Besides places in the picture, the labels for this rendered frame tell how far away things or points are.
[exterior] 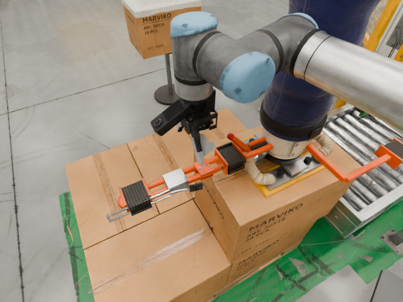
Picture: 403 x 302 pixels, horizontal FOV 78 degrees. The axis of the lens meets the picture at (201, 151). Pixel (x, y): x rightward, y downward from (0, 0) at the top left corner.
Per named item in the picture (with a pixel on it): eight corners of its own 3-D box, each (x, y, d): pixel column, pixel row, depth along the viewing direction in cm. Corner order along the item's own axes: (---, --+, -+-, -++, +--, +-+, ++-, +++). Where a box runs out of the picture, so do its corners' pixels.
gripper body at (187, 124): (217, 130, 68) (220, 94, 59) (188, 140, 66) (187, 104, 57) (204, 113, 73) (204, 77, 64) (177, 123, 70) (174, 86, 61)
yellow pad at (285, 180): (313, 150, 110) (318, 142, 107) (331, 166, 104) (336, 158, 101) (250, 179, 100) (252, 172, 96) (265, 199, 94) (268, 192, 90)
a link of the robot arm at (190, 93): (184, 90, 52) (166, 68, 58) (185, 108, 56) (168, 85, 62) (220, 79, 55) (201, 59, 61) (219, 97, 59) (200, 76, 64)
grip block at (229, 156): (231, 150, 97) (233, 139, 92) (246, 168, 91) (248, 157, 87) (213, 158, 94) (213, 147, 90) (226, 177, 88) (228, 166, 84)
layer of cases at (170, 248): (223, 142, 224) (226, 107, 194) (303, 238, 165) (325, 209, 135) (86, 198, 186) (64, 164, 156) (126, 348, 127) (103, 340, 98)
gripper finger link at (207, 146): (221, 161, 69) (213, 129, 66) (202, 169, 67) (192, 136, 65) (216, 159, 72) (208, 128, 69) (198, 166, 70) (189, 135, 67)
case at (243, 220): (281, 161, 158) (300, 112, 128) (328, 214, 133) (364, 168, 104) (194, 196, 141) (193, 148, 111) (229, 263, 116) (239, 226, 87)
